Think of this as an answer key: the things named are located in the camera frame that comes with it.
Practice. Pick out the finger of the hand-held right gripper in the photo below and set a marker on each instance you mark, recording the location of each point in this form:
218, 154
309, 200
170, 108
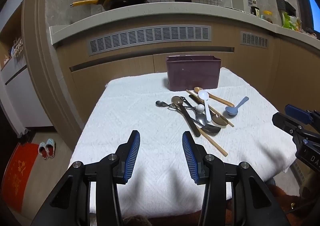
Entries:
287, 123
297, 112

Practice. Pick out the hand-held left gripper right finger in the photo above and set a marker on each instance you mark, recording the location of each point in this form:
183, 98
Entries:
190, 158

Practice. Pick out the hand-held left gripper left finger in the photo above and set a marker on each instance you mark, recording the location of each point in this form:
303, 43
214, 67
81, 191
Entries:
132, 156

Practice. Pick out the large steel spoon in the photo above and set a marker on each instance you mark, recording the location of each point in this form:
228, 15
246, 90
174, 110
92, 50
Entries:
212, 130

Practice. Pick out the purple plastic utensil holder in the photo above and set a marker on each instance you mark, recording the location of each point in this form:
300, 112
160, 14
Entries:
192, 76

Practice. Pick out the white textured towel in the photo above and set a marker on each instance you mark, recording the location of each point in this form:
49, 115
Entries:
137, 116

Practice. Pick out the brown translucent spoon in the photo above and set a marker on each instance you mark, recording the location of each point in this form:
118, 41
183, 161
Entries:
176, 100
220, 120

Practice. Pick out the blue plastic spoon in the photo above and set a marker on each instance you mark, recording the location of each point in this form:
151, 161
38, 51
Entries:
231, 110

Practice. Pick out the small dark metal spoon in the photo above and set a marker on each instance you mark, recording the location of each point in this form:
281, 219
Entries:
160, 103

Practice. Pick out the white plastic spoon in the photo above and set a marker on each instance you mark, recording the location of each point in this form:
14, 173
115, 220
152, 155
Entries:
203, 94

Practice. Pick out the light wooden spoon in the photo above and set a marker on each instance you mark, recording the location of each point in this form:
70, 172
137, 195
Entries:
198, 89

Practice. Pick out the striped slipper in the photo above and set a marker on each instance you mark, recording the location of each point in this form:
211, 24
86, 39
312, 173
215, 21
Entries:
43, 150
51, 147

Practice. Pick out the small grey vent grille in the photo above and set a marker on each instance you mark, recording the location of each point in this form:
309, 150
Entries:
254, 39

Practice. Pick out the green plastic bag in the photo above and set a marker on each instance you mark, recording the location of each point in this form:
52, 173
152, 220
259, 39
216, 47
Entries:
290, 21

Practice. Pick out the yellow-lidded jar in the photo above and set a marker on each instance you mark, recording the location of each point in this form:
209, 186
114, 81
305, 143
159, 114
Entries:
267, 16

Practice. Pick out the window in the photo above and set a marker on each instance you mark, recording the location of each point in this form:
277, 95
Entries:
312, 9

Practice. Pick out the dark sauce bottle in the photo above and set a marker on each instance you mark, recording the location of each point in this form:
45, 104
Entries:
255, 11

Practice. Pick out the red doormat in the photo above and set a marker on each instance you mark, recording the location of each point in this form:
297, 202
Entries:
17, 178

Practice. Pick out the large grey vent grille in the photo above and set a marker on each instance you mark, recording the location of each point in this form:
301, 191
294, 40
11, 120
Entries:
150, 38

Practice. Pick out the white shelf cabinet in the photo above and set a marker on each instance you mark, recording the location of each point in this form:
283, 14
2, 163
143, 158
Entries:
20, 96

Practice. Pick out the speckled stone countertop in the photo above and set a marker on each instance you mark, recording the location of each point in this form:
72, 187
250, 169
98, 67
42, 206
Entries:
150, 13

